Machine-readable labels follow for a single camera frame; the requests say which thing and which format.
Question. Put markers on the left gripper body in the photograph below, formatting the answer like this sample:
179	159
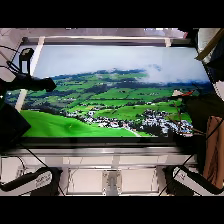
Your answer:
44	84

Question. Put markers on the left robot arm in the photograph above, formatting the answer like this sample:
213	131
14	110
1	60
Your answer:
23	181

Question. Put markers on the brown garment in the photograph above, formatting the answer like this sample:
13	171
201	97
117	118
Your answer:
215	150

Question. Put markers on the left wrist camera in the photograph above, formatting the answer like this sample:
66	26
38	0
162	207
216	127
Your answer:
26	55

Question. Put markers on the silver frame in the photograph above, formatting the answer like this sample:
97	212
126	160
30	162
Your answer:
100	156

